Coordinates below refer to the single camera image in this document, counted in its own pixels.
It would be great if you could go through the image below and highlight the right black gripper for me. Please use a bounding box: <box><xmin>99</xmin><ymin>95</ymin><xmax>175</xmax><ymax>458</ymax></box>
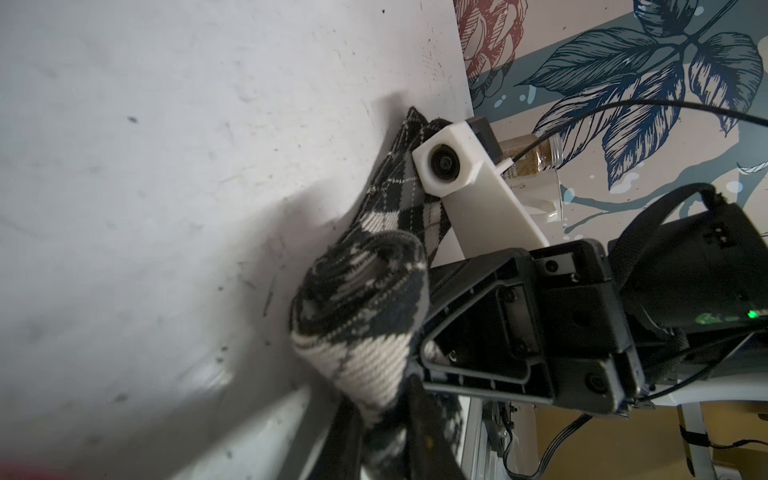
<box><xmin>413</xmin><ymin>240</ymin><xmax>645</xmax><ymax>415</ymax></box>

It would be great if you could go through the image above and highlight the black grey argyle sock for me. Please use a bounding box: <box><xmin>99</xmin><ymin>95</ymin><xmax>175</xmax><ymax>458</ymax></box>
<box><xmin>290</xmin><ymin>109</ymin><xmax>462</xmax><ymax>479</ymax></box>

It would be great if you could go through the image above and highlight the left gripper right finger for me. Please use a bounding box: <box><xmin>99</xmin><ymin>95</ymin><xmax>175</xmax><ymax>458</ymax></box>
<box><xmin>407</xmin><ymin>375</ymin><xmax>465</xmax><ymax>480</ymax></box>

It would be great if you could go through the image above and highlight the white paper cup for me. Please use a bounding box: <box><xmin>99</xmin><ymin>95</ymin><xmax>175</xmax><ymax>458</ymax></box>
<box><xmin>507</xmin><ymin>169</ymin><xmax>562</xmax><ymax>224</ymax></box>

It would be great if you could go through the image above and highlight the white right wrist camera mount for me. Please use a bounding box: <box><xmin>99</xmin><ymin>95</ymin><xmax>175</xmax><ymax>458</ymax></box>
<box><xmin>412</xmin><ymin>121</ymin><xmax>550</xmax><ymax>258</ymax></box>

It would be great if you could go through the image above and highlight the amber jar with lid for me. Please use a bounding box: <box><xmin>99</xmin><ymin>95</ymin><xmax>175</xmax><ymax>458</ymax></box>
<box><xmin>500</xmin><ymin>134</ymin><xmax>564</xmax><ymax>180</ymax></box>

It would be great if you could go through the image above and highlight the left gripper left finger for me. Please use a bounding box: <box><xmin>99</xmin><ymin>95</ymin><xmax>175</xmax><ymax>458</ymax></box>
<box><xmin>308</xmin><ymin>397</ymin><xmax>365</xmax><ymax>480</ymax></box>

